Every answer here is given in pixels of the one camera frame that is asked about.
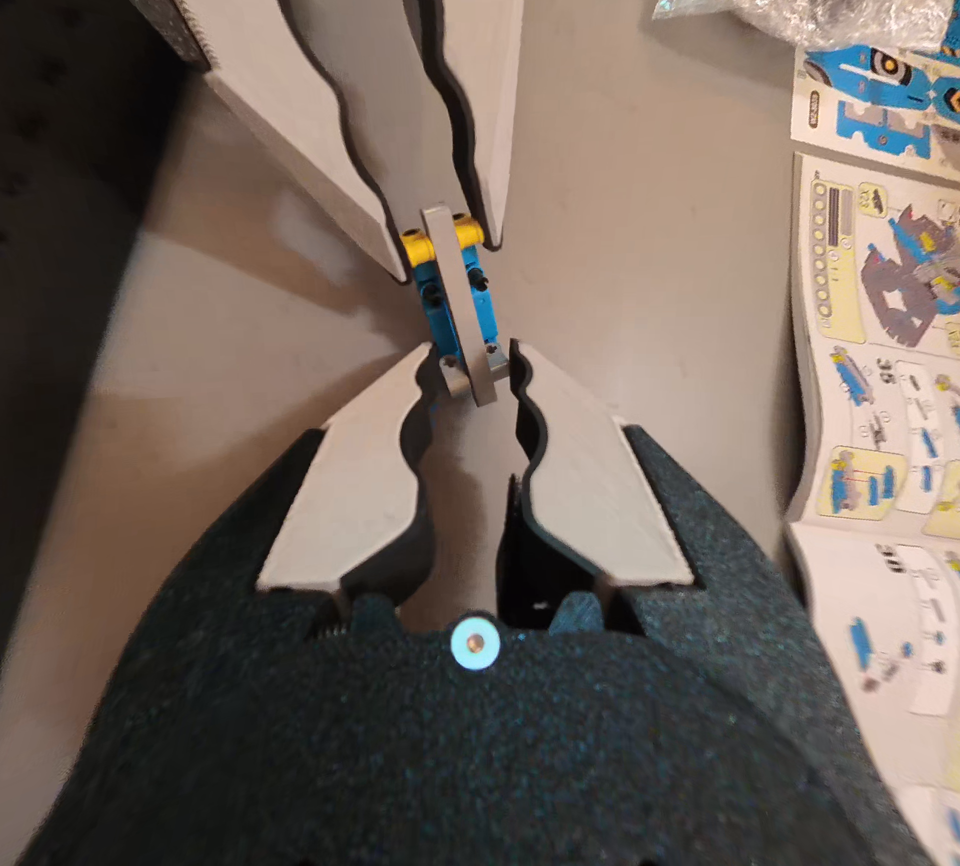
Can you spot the sticker sheet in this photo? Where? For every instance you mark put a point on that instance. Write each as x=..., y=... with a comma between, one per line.
x=862, y=94

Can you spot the blue grey yellow brick assembly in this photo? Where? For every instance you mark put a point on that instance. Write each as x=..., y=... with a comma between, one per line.
x=457, y=296

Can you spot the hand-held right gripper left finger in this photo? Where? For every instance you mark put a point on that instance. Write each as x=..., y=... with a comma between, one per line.
x=345, y=506

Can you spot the black perforated panel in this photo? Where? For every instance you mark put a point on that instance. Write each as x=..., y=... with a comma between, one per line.
x=45, y=281

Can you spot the instruction booklet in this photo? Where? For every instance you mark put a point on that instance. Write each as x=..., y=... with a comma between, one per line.
x=862, y=356

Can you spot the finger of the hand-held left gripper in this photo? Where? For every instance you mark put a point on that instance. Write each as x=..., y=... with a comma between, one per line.
x=255, y=56
x=495, y=94

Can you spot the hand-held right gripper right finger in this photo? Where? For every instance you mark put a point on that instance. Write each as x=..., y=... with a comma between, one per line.
x=600, y=506

